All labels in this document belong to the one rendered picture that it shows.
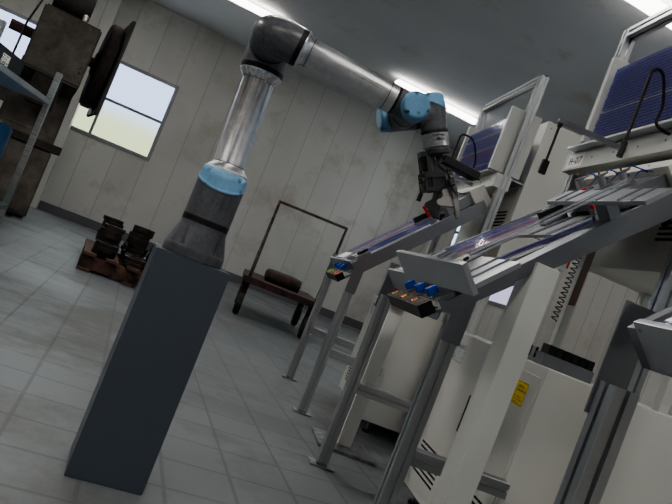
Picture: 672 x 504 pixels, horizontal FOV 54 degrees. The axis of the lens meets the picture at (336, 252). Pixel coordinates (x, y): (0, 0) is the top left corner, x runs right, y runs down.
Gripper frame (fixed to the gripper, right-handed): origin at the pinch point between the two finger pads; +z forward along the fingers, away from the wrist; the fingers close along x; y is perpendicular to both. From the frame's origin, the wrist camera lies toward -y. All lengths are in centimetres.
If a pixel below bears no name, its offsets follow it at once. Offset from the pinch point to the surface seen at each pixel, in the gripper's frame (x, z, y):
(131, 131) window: -771, -165, 189
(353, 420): -83, 77, 22
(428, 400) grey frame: 25, 43, 18
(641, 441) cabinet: 21, 63, -38
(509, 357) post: 45, 30, 5
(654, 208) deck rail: 21, 3, -48
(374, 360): -83, 54, 11
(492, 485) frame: 24, 66, 4
